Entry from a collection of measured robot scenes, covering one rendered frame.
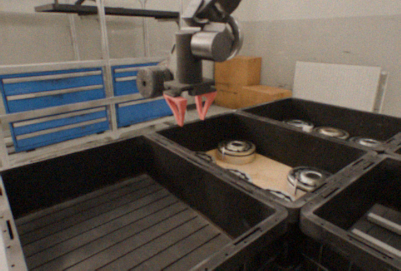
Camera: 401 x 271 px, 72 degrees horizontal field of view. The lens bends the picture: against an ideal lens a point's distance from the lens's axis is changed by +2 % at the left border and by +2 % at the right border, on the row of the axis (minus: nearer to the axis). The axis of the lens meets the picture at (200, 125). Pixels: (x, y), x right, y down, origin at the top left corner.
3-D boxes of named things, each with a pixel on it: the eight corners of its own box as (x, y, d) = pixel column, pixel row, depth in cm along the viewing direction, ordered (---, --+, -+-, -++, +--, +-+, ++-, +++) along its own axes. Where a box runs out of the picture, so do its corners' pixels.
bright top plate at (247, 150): (210, 147, 75) (210, 145, 75) (234, 138, 81) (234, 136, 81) (239, 159, 68) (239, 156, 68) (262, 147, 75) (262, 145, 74)
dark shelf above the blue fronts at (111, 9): (35, 14, 228) (33, 5, 226) (156, 19, 306) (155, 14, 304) (53, 11, 197) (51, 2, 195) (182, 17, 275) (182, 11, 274)
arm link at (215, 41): (215, 24, 64) (193, -5, 58) (254, 24, 56) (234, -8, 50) (190, 66, 63) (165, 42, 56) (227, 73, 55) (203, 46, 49)
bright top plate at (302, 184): (277, 175, 60) (277, 173, 60) (307, 164, 65) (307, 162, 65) (318, 198, 52) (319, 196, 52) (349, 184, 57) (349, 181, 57)
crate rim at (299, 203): (146, 140, 66) (145, 131, 65) (232, 117, 84) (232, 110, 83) (292, 226, 37) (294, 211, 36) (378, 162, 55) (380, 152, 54)
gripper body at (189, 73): (216, 88, 63) (216, 54, 60) (180, 96, 57) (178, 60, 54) (198, 83, 67) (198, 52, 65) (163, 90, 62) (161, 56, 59)
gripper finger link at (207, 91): (217, 120, 66) (217, 82, 62) (193, 128, 62) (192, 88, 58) (200, 113, 71) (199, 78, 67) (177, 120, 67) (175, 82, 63)
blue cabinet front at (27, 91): (15, 152, 202) (-4, 74, 184) (109, 129, 249) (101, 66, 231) (16, 153, 200) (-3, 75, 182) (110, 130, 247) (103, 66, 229)
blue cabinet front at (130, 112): (117, 127, 254) (110, 66, 236) (177, 112, 302) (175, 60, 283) (118, 128, 252) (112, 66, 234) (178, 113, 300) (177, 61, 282)
